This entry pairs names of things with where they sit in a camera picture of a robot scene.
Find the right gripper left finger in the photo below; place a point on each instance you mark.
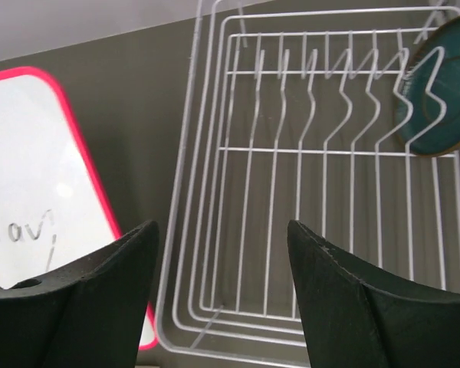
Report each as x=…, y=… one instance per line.
x=88, y=313

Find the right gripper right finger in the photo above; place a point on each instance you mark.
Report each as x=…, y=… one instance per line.
x=355, y=314

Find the teal ceramic plate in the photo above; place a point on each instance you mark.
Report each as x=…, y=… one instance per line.
x=432, y=85

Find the pink framed whiteboard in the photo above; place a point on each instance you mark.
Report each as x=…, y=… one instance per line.
x=53, y=209

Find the white wire dish rack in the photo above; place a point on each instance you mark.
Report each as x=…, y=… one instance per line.
x=291, y=113

